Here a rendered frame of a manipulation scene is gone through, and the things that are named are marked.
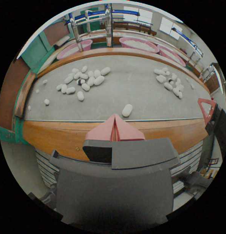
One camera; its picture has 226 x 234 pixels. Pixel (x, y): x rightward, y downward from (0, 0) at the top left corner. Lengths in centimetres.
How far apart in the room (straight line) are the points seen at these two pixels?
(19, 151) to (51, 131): 133
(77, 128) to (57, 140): 8
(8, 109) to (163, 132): 73
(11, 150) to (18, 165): 26
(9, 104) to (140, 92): 69
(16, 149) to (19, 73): 112
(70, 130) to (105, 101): 12
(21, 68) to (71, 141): 62
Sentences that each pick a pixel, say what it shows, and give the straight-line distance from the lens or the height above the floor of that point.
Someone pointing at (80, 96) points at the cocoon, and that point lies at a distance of 23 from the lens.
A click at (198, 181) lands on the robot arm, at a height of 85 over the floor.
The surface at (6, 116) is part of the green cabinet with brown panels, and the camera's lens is 59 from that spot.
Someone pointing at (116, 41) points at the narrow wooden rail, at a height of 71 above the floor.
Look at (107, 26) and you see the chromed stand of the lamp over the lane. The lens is 39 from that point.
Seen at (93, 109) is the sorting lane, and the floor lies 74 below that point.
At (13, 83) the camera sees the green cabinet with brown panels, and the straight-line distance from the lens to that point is 62.
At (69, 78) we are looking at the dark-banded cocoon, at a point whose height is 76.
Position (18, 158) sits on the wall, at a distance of 157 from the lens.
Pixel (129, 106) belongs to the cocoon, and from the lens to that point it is 20.
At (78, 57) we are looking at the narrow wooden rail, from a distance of 42.
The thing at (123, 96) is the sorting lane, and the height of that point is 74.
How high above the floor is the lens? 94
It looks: 77 degrees down
